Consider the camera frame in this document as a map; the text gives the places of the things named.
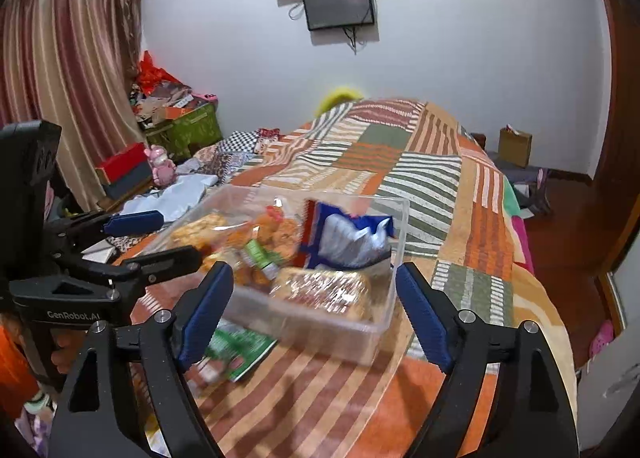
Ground green snack packet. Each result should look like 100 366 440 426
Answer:
192 319 279 385

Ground pile of papers and boxes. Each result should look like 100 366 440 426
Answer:
131 80 218 129

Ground person's left hand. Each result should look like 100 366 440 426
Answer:
47 329 71 356

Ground striped brown curtain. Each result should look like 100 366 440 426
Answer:
0 0 146 213

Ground red box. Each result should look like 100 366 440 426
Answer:
95 143 151 183

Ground dark grey box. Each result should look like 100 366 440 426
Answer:
102 168 153 201

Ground checkered patchwork quilt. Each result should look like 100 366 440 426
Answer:
192 128 286 185

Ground yellow curved cushion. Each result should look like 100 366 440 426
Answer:
317 85 363 113

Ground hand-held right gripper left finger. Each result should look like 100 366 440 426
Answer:
47 262 234 458

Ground green label spicy strip packet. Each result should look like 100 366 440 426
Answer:
220 238 282 289

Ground person's left forearm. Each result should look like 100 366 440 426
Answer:
0 320 43 406

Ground yellow trimmed clear packet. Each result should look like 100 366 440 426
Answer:
170 213 251 253

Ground green storage box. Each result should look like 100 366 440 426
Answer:
145 102 223 161

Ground blue white snack packet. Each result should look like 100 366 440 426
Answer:
299 200 396 271

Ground brown bread packet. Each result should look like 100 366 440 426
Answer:
270 268 373 323

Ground brown paper bag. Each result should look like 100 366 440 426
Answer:
498 125 533 169

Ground red plastic bag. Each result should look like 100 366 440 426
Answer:
137 52 173 93

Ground pink rabbit toy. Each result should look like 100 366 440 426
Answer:
145 145 177 186

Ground small wall monitor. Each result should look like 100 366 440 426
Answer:
301 0 376 32

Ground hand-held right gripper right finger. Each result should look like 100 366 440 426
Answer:
395 262 581 458

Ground light blue cloth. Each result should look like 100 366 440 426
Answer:
120 173 221 225

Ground pink slipper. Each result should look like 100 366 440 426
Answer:
590 320 615 359

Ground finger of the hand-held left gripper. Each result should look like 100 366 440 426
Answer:
47 209 166 251
52 245 203 289

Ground white heart sliding door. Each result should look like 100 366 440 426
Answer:
575 263 640 439

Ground round cookie packet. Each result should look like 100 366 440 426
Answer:
250 205 302 261

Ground dark clothes pile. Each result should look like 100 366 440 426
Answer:
515 168 552 216

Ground clear plastic container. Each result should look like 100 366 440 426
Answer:
145 185 411 366

